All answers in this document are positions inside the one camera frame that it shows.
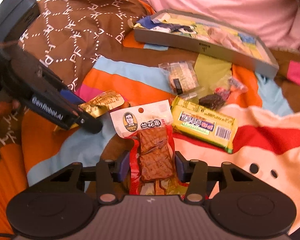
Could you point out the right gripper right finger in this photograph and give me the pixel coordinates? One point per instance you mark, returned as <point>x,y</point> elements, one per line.
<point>208,184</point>

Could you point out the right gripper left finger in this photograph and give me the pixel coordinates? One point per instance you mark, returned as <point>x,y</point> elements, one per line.
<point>105,174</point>

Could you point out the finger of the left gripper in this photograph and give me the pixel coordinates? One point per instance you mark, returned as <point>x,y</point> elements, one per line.
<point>31,99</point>
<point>72,97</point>

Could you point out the gold foil snack packet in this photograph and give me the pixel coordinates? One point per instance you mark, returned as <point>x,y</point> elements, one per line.
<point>102,103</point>

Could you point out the yellow snack bar packet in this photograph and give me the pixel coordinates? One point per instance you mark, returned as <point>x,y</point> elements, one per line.
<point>204,124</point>

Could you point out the dried tofu snack packet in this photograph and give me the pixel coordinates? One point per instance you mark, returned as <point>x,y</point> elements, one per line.
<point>152,158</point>

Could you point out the clear packet dark prunes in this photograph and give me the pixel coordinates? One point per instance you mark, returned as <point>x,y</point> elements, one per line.
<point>228,87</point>

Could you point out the clear round cake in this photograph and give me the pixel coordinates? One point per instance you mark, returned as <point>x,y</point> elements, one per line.
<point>183,80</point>

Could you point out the person's left hand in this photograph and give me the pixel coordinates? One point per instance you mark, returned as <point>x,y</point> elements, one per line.
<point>7,104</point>

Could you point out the brown patterned PF duvet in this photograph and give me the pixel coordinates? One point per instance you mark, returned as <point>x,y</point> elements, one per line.
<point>73,36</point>

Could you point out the colourful striped cartoon blanket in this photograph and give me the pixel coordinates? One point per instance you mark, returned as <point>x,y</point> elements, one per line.
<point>264,143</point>

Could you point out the grey cardboard tray box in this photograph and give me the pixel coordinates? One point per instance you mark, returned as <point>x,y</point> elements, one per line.
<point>251,54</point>

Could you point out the pink wrapped snack in tray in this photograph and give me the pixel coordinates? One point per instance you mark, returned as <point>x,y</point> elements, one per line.
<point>223,37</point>

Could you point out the pink bed sheet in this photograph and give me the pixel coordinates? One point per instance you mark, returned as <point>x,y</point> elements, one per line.
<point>276,22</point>

